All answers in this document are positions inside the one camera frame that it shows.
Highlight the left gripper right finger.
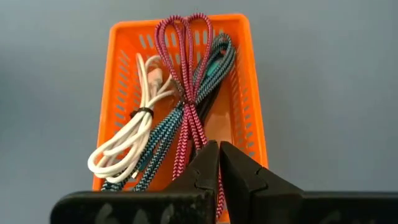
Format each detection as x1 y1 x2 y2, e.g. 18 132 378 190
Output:
220 141 398 224

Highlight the white cable with black tie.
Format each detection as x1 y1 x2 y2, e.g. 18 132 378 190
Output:
87 52 177 185

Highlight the pink white braided cable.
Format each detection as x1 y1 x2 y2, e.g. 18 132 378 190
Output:
154 12 226 220

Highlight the teal white braided cable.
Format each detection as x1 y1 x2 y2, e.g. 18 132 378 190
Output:
100 32 238 192

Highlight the orange plastic basket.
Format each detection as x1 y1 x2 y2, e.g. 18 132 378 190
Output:
92 12 269 224

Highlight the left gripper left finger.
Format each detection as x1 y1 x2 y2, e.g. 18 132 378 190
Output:
49 139 220 224

